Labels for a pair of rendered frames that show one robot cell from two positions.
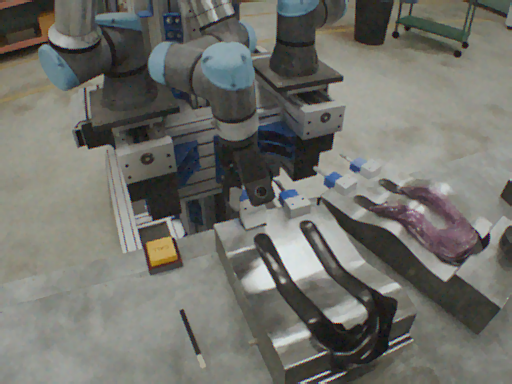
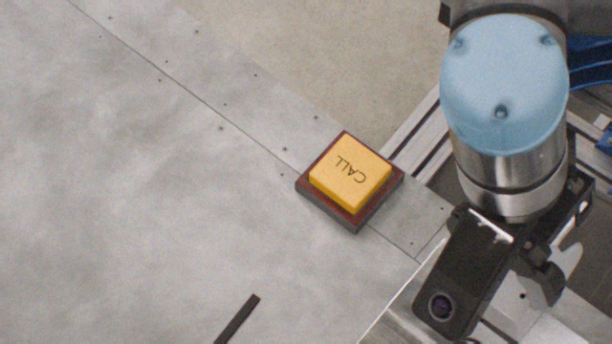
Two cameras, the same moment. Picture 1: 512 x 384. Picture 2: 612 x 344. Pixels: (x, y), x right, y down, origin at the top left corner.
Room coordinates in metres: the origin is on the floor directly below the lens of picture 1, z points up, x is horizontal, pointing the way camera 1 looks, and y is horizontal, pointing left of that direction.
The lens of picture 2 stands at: (0.24, -0.24, 1.93)
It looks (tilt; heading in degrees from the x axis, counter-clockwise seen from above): 64 degrees down; 60
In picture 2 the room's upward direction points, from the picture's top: 1 degrees clockwise
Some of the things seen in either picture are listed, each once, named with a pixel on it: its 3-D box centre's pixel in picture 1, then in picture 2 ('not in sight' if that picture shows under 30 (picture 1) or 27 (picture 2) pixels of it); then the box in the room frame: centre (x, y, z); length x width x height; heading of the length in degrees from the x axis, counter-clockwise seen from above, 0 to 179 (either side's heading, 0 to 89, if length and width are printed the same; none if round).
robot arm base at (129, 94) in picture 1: (127, 80); not in sight; (0.90, 0.33, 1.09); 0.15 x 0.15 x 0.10
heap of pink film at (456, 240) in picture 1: (430, 213); not in sight; (0.59, -0.42, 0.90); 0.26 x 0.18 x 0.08; 38
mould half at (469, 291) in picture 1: (427, 225); not in sight; (0.60, -0.43, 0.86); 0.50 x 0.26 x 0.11; 38
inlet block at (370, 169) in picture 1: (357, 164); not in sight; (0.84, -0.30, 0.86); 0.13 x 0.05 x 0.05; 38
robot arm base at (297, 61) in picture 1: (294, 51); not in sight; (1.09, -0.13, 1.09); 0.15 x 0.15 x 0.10
